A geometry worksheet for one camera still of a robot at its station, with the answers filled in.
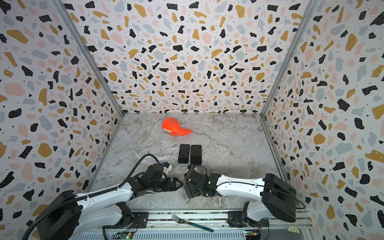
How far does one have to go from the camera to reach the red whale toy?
1080mm

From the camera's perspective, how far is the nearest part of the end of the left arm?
0.62 m

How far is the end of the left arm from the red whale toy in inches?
14.9
